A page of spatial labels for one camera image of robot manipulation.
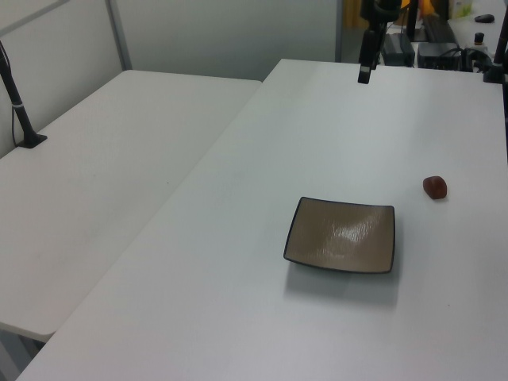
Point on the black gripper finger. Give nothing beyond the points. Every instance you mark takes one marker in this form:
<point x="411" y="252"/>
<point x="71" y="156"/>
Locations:
<point x="381" y="39"/>
<point x="366" y="59"/>

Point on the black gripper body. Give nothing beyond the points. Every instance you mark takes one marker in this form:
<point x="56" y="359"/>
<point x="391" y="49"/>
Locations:
<point x="379" y="10"/>

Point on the small reddish-brown food item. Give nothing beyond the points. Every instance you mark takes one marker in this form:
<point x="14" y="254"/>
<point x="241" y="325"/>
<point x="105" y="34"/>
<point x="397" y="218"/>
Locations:
<point x="435" y="187"/>

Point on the square brown ceramic plate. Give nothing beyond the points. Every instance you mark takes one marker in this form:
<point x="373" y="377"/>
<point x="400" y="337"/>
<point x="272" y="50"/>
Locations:
<point x="341" y="240"/>

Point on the black power adapter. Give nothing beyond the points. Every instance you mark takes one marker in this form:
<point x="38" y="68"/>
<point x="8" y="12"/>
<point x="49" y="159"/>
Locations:
<point x="398" y="47"/>

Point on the black electronics box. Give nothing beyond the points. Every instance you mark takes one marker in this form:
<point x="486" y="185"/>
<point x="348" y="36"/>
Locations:
<point x="438" y="53"/>

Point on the emergency stop button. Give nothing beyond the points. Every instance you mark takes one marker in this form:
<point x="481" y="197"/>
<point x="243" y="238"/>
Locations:
<point x="479" y="38"/>

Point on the black computer mouse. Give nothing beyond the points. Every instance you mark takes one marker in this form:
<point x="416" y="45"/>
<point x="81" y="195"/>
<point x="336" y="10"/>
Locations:
<point x="484" y="18"/>

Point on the white side table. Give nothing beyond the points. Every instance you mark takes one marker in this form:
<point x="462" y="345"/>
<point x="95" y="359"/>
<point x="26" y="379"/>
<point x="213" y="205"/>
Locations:
<point x="99" y="178"/>

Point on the black vertical post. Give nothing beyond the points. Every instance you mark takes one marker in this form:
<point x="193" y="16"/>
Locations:
<point x="412" y="20"/>

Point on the grey partition post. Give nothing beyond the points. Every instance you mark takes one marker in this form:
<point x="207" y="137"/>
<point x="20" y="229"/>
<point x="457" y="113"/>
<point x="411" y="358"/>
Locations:
<point x="119" y="35"/>

